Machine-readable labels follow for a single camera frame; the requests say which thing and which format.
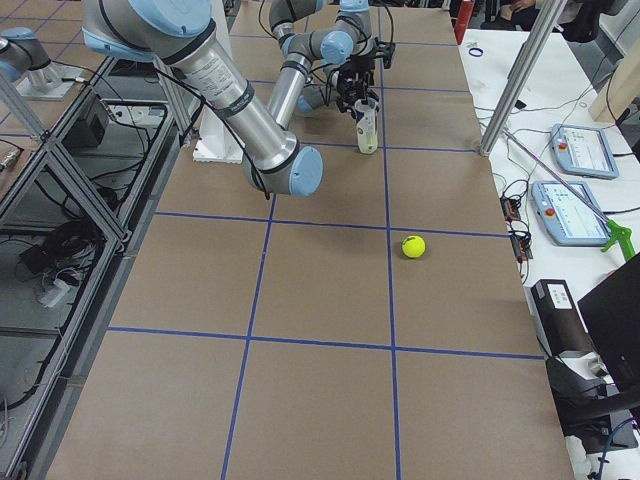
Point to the clear tennis ball can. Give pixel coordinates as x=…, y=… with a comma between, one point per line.
x=366, y=123

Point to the yellow tennis ball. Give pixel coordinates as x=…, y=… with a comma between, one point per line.
x=368, y=144
x=413, y=247

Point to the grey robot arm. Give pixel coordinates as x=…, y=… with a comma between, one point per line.
x=323, y=65
x=183, y=35

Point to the neighbour grey robot arm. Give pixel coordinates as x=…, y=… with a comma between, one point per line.
x=24, y=60

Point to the orange circuit board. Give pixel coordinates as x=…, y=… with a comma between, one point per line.
x=518, y=230

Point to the far teach pendant tablet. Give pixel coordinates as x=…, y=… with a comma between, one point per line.
x=583, y=151

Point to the teach pendant tablet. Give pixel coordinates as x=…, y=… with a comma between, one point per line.
x=566, y=219
x=583, y=151

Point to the near teach pendant tablet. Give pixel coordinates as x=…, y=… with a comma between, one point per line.
x=566, y=219

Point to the black box with label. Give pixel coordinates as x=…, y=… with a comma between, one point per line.
x=563, y=331

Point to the black monitor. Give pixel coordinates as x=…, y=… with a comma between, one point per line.
x=611, y=314

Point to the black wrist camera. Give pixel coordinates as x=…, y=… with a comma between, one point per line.
x=385, y=51

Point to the white metal base plate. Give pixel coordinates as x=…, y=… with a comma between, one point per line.
x=215, y=143

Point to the silver camera post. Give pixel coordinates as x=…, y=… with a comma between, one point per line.
x=520, y=72

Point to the aluminium frame rack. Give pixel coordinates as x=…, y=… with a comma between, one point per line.
x=82, y=169

